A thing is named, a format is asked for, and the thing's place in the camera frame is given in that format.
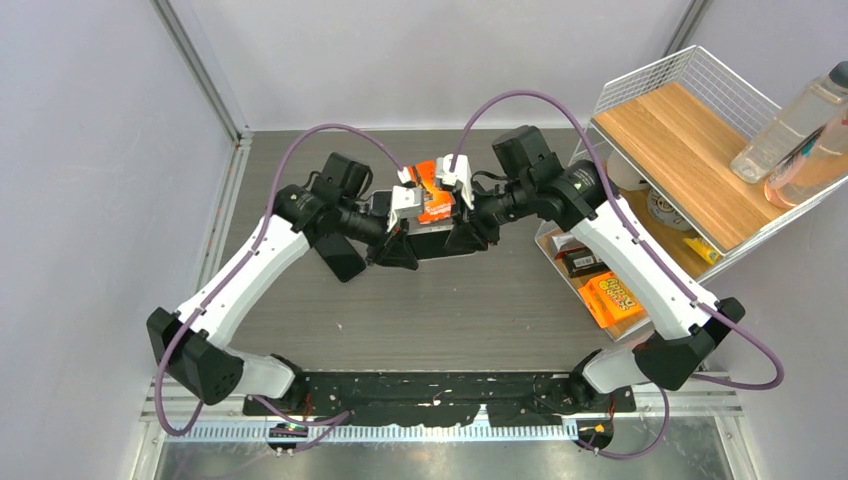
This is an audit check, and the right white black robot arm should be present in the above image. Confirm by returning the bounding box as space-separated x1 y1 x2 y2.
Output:
435 125 745 411

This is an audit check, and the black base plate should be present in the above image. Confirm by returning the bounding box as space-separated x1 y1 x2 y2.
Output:
271 372 636 427

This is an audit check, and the white wire wooden shelf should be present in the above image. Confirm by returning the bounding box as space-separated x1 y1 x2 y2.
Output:
535 44 848 342

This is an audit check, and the phone in lilac case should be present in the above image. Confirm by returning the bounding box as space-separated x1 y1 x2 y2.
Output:
367 189 393 220

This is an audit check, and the orange razor box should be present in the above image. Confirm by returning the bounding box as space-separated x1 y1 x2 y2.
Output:
405 160 454 225

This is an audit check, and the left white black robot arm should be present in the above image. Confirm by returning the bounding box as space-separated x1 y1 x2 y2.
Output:
146 153 423 414

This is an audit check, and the bare black phone left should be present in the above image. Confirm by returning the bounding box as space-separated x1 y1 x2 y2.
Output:
314 233 366 283

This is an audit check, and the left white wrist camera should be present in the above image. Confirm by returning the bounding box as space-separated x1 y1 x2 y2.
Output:
387 166 425 231

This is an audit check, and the white round container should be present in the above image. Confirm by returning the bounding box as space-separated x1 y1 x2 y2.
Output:
606 150 651 191

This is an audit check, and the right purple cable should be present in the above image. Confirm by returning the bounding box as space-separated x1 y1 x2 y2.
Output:
450 89 786 460

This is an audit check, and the pink tinted bottle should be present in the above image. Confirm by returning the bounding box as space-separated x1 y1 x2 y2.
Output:
764 107 847 208

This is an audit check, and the orange packet under shelf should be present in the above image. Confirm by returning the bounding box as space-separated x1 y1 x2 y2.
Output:
578 271 646 329

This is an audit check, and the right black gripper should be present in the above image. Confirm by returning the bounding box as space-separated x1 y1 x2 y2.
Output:
444 176 533 254

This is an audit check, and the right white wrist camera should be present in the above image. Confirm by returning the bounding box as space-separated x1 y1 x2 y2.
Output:
434 154 474 210

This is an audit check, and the dark snack bar packet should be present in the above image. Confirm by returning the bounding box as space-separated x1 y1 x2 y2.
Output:
562 248 608 278

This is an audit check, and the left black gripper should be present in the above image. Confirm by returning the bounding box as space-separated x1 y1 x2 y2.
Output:
337 198 420 268

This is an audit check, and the yellow snack packet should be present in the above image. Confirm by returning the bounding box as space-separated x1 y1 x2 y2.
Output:
683 237 722 265

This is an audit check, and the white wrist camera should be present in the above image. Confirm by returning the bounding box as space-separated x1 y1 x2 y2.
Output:
434 154 474 210
387 166 425 231

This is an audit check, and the clear water bottle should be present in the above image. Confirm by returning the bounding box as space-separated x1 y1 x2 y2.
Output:
730 60 847 184

